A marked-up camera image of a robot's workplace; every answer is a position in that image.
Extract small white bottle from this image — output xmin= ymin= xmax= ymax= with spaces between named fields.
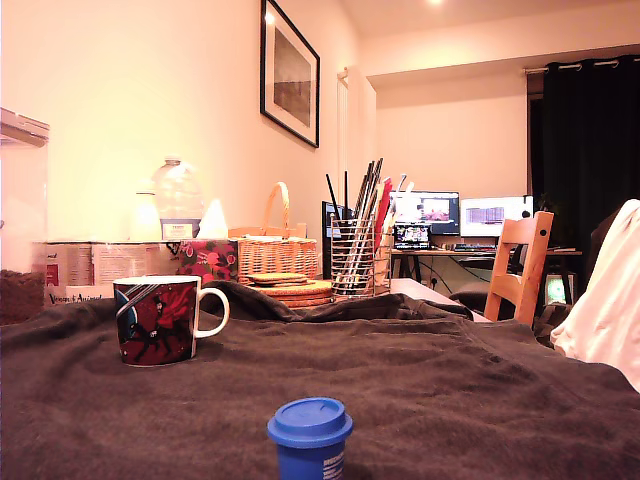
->
xmin=128 ymin=179 xmax=161 ymax=242

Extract round cork trivets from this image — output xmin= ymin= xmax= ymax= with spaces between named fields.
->
xmin=254 ymin=278 xmax=335 ymax=308

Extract computer monitor with webcam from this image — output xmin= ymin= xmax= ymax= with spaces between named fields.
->
xmin=459 ymin=195 xmax=535 ymax=239

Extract black computer monitor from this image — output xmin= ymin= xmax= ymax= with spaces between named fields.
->
xmin=388 ymin=190 xmax=461 ymax=237

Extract red spatula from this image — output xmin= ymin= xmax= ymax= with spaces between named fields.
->
xmin=374 ymin=178 xmax=395 ymax=246

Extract small laptop screen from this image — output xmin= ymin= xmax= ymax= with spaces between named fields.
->
xmin=393 ymin=223 xmax=433 ymax=251

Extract computer case with lit fan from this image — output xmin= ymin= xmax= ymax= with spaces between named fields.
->
xmin=543 ymin=272 xmax=577 ymax=307

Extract dark curtain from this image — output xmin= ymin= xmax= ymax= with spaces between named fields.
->
xmin=528 ymin=53 xmax=640 ymax=301

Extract white box with lettering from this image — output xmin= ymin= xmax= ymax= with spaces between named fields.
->
xmin=44 ymin=284 xmax=116 ymax=307

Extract square cork coasters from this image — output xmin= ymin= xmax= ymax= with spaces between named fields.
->
xmin=247 ymin=272 xmax=310 ymax=287

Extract blue coffee capsule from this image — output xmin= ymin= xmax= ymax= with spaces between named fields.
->
xmin=266 ymin=397 xmax=354 ymax=480

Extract white curtain rod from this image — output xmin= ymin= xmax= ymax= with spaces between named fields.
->
xmin=522 ymin=58 xmax=621 ymax=75

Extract printed cardboard box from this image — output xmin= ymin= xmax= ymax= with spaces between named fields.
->
xmin=32 ymin=239 xmax=179 ymax=301

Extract wicker basket with handle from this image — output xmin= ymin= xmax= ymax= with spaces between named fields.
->
xmin=228 ymin=181 xmax=320 ymax=286

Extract black framed wall picture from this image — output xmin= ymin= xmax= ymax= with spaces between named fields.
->
xmin=259 ymin=0 xmax=321 ymax=149

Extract wire utensil rack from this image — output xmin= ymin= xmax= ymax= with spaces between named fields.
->
xmin=330 ymin=213 xmax=393 ymax=300

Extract white tissue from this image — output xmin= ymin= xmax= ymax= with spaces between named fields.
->
xmin=196 ymin=198 xmax=230 ymax=240

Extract floral tissue box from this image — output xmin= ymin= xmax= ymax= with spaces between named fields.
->
xmin=175 ymin=238 xmax=240 ymax=287

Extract wooden desk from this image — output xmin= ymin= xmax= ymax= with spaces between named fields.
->
xmin=391 ymin=247 xmax=584 ymax=301

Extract black box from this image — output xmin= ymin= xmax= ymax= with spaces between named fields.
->
xmin=322 ymin=200 xmax=347 ymax=280

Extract white cloth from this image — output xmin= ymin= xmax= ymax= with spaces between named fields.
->
xmin=549 ymin=198 xmax=640 ymax=394

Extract large clear water bottle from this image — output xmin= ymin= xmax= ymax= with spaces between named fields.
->
xmin=152 ymin=154 xmax=206 ymax=241

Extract dark mug with red print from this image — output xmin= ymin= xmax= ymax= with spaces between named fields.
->
xmin=112 ymin=274 xmax=231 ymax=368

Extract dark chopstick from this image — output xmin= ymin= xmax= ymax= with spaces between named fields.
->
xmin=353 ymin=160 xmax=376 ymax=221
xmin=366 ymin=157 xmax=385 ymax=217

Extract wooden chair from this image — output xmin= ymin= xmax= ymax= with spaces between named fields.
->
xmin=483 ymin=210 xmax=555 ymax=327

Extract dark grey table cloth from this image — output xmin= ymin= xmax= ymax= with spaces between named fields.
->
xmin=0 ymin=279 xmax=640 ymax=480

